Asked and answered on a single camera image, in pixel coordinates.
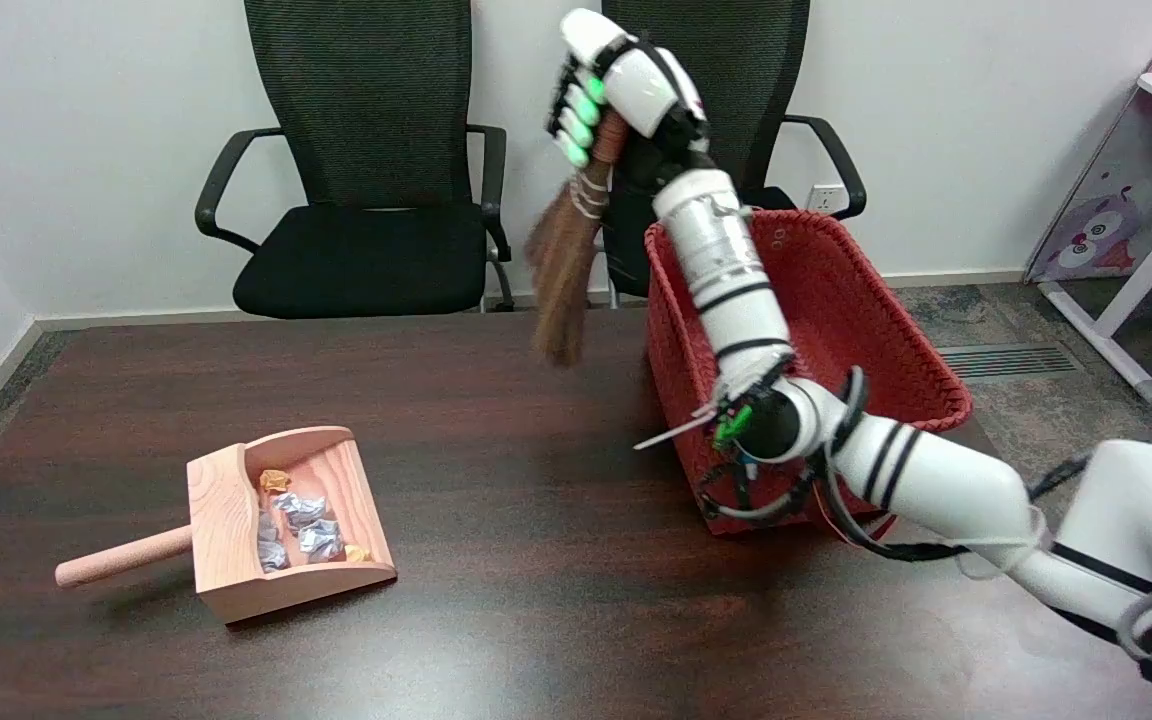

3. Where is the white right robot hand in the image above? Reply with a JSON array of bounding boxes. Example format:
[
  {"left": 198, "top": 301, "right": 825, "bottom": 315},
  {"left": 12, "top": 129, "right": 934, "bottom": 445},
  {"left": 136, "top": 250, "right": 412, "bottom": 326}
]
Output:
[{"left": 547, "top": 9, "right": 715, "bottom": 186}]

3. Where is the brown straw hand broom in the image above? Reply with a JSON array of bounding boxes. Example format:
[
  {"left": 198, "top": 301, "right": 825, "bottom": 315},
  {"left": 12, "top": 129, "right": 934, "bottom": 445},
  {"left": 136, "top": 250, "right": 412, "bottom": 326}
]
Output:
[{"left": 524, "top": 108, "right": 631, "bottom": 368}]

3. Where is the red woven basket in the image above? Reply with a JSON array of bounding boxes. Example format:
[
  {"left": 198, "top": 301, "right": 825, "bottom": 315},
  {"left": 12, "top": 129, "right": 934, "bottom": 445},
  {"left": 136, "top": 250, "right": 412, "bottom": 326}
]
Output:
[{"left": 644, "top": 209, "right": 974, "bottom": 538}]

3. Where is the black mesh office chair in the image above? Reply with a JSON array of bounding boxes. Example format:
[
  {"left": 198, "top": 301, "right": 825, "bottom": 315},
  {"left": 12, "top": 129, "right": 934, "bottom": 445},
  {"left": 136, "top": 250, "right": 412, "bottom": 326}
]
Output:
[
  {"left": 598, "top": 0, "right": 868, "bottom": 309},
  {"left": 195, "top": 0, "right": 516, "bottom": 320}
]

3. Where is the metal floor vent grille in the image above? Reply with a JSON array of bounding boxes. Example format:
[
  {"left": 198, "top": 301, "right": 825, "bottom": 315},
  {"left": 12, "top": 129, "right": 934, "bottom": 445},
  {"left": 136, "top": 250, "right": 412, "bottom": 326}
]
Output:
[{"left": 939, "top": 344, "right": 1084, "bottom": 381}]

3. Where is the pink cartoon owl panel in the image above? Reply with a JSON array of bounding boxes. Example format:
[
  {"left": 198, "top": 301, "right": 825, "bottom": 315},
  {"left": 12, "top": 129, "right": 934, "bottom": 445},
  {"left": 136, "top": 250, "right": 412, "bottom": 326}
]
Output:
[{"left": 1026, "top": 0, "right": 1152, "bottom": 284}]

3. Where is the silver crumpled foil ball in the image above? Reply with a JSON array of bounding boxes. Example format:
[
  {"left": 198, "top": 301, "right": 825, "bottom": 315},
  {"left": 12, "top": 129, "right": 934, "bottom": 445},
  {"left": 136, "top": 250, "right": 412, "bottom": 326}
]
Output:
[
  {"left": 298, "top": 520, "right": 345, "bottom": 561},
  {"left": 257, "top": 510, "right": 289, "bottom": 573},
  {"left": 274, "top": 493, "right": 329, "bottom": 531}
]

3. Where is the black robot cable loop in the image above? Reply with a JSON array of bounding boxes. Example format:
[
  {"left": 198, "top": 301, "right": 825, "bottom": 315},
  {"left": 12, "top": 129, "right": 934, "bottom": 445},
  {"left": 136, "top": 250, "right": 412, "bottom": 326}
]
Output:
[{"left": 700, "top": 366, "right": 1092, "bottom": 563}]

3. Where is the white desk frame leg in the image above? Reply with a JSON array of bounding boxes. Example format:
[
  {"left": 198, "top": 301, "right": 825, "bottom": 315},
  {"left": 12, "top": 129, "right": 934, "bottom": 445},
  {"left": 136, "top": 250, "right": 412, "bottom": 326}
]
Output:
[{"left": 1039, "top": 175, "right": 1152, "bottom": 406}]

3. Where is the wooden dustpan with handle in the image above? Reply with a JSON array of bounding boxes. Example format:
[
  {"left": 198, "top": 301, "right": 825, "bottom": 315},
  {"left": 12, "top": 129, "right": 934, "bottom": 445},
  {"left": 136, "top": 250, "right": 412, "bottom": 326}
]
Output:
[{"left": 55, "top": 426, "right": 398, "bottom": 625}]

